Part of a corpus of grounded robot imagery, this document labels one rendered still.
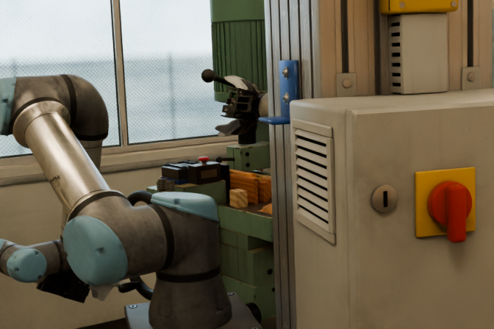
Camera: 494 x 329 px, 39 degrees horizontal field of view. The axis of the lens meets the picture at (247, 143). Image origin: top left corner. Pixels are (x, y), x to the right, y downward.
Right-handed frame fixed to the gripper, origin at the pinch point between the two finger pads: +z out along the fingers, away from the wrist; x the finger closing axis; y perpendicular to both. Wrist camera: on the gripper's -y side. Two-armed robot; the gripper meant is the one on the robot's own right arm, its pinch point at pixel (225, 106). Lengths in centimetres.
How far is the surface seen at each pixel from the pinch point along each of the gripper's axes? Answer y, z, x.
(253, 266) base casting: -10.6, -9.9, 38.3
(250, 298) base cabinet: -13.0, -8.3, 46.8
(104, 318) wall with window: -58, 142, 94
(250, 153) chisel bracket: -17.7, 8.7, 10.1
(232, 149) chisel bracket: -14.3, 12.6, 10.0
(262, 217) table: -6.8, -14.1, 25.4
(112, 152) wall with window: -48, 148, 18
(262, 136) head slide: -26.7, 16.0, 4.4
